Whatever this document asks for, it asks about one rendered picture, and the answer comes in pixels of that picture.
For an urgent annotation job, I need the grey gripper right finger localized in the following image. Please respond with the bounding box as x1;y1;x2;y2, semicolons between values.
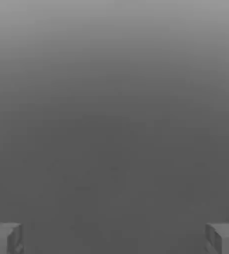
204;222;229;254

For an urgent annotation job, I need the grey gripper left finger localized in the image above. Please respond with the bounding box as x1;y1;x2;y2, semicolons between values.
0;222;24;254

